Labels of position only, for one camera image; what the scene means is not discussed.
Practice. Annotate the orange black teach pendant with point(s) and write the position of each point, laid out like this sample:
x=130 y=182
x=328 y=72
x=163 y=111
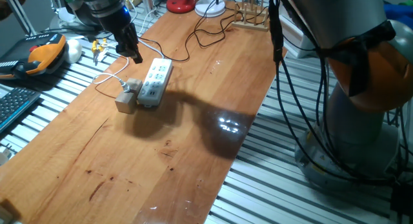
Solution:
x=42 y=54

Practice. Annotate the blue plastic bag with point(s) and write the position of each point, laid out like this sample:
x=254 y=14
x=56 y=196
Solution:
x=398 y=11

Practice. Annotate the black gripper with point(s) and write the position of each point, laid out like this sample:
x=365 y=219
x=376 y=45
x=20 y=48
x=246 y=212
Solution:
x=119 y=27

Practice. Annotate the wooden peg rack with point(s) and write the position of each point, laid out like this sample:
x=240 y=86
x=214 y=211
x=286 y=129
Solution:
x=250 y=24

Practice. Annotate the white power strip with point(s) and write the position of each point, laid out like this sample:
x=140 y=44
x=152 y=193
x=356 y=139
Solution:
x=156 y=78

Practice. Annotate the black keyboard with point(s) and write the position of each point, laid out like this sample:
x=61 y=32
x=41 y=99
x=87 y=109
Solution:
x=14 y=104

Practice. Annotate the orange wooden board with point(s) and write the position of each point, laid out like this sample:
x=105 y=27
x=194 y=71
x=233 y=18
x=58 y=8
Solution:
x=145 y=153

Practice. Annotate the brown sleeved forearm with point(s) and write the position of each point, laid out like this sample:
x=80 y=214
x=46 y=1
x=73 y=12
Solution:
x=8 y=4

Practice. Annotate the white box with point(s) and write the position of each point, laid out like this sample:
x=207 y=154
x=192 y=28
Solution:
x=297 y=36

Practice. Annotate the grey metal strut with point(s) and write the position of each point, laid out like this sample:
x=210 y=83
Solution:
x=21 y=14

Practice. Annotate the wooden cube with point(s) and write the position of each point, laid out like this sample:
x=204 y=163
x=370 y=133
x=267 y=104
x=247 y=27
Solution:
x=135 y=84
x=125 y=103

